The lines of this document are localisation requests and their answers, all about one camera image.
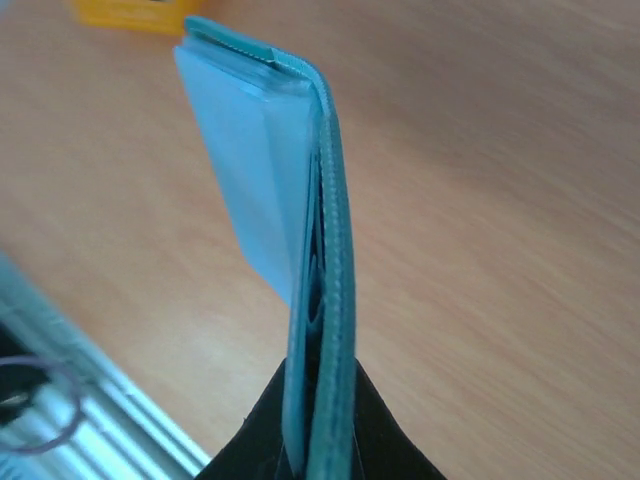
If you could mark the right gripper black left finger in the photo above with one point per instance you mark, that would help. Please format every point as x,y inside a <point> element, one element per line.
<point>256,451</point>

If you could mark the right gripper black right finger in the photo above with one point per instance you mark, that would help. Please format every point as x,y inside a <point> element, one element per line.
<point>381,449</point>

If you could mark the teal leather card holder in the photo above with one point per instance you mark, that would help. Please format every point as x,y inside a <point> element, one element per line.
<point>272,133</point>

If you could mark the small yellow bin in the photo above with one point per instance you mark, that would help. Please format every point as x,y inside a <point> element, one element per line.
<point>164,17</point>

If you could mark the aluminium frame rail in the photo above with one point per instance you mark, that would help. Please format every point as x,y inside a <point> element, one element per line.
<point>79,416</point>

